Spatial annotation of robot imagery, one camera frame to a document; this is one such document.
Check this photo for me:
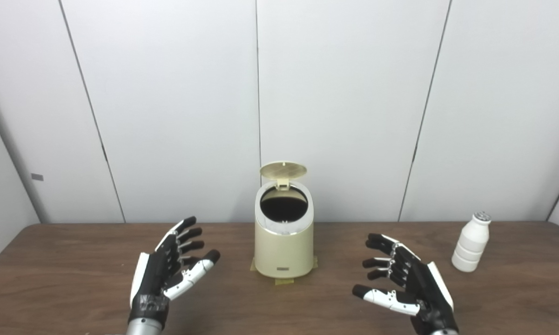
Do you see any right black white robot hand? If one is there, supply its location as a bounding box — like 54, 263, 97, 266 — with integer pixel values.
352, 233, 459, 333

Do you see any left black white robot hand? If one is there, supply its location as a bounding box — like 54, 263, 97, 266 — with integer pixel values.
128, 216, 221, 326

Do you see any cream-colored round bin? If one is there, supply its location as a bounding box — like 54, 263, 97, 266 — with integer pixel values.
254, 181, 315, 279

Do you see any cream round bin lid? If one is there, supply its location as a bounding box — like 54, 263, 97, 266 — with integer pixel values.
260, 161, 308, 190

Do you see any small white plastic bottle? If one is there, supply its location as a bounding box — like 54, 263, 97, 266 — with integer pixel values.
451, 212, 492, 273

